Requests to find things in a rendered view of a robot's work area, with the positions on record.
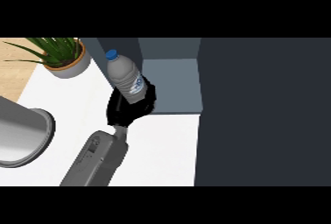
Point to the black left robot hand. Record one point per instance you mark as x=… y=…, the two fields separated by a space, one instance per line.
x=128 y=109

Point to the clear blue-capped water bottle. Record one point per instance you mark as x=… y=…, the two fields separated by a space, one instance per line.
x=125 y=76

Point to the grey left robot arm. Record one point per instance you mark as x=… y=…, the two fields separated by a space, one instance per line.
x=99 y=157

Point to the grey open cabinet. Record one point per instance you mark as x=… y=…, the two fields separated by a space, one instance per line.
x=171 y=84

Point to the dark grey cabinet door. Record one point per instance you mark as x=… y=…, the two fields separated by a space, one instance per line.
x=263 y=112

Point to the green potted plant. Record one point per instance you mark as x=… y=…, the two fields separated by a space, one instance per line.
x=62 y=57

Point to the grey cylindrical appliance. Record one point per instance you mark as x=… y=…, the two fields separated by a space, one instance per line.
x=20 y=137

